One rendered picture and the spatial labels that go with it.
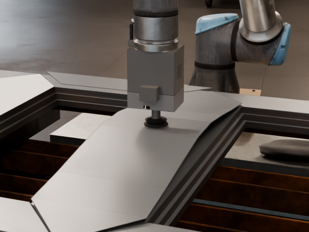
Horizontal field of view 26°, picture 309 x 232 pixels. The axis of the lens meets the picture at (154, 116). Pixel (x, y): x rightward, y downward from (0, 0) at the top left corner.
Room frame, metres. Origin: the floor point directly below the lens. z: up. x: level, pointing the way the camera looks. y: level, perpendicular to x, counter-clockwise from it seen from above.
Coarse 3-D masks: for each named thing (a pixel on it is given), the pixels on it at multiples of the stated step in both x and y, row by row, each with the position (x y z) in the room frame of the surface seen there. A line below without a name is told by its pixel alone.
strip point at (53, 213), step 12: (36, 204) 0.87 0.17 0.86; (48, 204) 0.86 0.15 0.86; (60, 204) 0.86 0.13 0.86; (48, 216) 0.83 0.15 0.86; (60, 216) 0.83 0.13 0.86; (72, 216) 0.83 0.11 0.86; (84, 216) 0.83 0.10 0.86; (96, 216) 0.83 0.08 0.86; (108, 216) 0.83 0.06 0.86; (120, 216) 0.83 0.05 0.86; (132, 216) 0.83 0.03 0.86; (48, 228) 0.80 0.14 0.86; (60, 228) 0.80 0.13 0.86; (72, 228) 0.80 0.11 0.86; (84, 228) 0.80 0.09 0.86; (96, 228) 0.80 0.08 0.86; (108, 228) 0.80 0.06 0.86
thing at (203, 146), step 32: (64, 96) 1.48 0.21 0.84; (96, 96) 1.46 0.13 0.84; (0, 128) 1.27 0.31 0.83; (224, 128) 1.21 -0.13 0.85; (256, 128) 1.32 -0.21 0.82; (288, 128) 1.30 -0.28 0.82; (192, 160) 1.05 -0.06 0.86; (192, 192) 0.98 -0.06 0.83; (128, 224) 0.82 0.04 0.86; (160, 224) 0.85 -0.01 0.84
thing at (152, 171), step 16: (80, 160) 0.99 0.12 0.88; (96, 160) 0.99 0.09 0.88; (112, 160) 0.98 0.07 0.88; (128, 160) 0.98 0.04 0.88; (144, 160) 0.98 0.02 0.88; (160, 160) 0.98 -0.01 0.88; (176, 160) 0.97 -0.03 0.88; (96, 176) 0.94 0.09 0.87; (112, 176) 0.94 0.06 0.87; (128, 176) 0.93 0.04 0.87; (144, 176) 0.93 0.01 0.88; (160, 176) 0.93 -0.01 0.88
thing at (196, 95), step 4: (184, 96) 1.40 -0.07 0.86; (188, 96) 1.40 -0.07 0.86; (192, 96) 1.40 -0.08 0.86; (196, 96) 1.40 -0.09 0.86; (200, 96) 1.40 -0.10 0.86; (204, 96) 1.40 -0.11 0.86; (208, 96) 1.40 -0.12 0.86; (212, 96) 1.41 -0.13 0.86; (216, 96) 1.41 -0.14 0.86; (220, 96) 1.41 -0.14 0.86; (224, 96) 1.41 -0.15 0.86; (220, 100) 1.37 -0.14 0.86; (224, 100) 1.37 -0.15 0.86; (228, 100) 1.37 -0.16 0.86; (232, 100) 1.37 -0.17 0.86
